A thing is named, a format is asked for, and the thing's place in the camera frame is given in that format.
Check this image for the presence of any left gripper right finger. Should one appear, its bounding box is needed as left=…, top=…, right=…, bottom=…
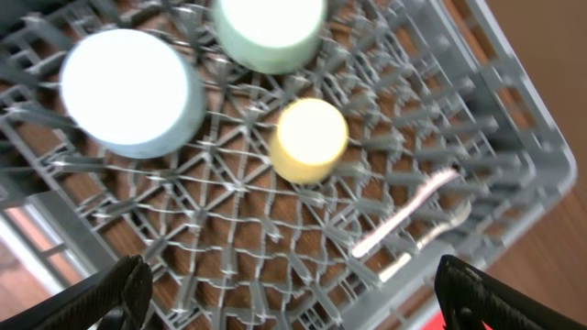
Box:
left=434, top=255, right=582, bottom=330

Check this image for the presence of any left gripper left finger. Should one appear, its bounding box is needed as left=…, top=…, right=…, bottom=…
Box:
left=1, top=255, right=153, bottom=330

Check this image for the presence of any small light blue bowl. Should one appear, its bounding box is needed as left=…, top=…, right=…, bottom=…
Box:
left=60, top=28, right=206, bottom=159

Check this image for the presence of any yellow cup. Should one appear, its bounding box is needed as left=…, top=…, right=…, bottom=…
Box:
left=270, top=98, right=349, bottom=184

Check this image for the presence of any green bowl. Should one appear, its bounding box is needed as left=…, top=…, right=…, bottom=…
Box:
left=212, top=0, right=327, bottom=74

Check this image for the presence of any silver spoon in rack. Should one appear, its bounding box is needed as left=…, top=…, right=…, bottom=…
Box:
left=379, top=201, right=471, bottom=282

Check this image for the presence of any pink utensil in rack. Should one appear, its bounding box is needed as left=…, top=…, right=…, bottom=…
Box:
left=351, top=168, right=460, bottom=259

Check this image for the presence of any grey dishwasher rack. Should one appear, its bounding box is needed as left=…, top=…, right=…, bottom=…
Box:
left=1, top=1, right=577, bottom=329

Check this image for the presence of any red plastic tray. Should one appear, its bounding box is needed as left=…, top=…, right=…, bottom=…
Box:
left=421, top=312, right=494, bottom=330

